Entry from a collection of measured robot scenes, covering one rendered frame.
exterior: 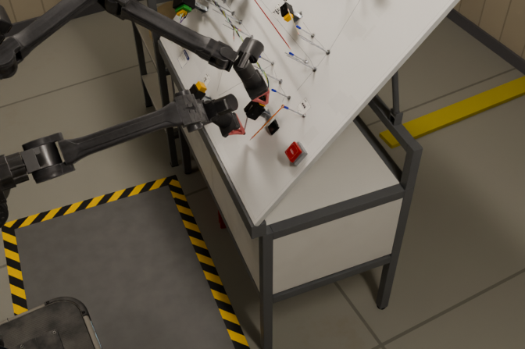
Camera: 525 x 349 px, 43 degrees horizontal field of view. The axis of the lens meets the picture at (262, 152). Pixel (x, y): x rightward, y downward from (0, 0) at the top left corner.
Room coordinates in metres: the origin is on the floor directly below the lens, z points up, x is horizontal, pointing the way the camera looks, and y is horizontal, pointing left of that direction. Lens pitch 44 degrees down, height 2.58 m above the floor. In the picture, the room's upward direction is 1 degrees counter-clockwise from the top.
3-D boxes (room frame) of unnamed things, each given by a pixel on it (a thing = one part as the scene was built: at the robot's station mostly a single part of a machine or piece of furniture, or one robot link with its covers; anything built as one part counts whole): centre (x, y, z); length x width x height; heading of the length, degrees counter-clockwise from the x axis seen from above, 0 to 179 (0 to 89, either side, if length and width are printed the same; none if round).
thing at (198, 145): (2.23, 0.31, 0.60); 0.55 x 0.02 x 0.39; 21
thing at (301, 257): (2.08, -0.07, 0.60); 1.17 x 0.58 x 0.40; 21
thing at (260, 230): (1.96, 0.23, 0.83); 1.18 x 0.05 x 0.06; 21
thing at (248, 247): (1.71, 0.11, 0.60); 0.55 x 0.03 x 0.39; 21
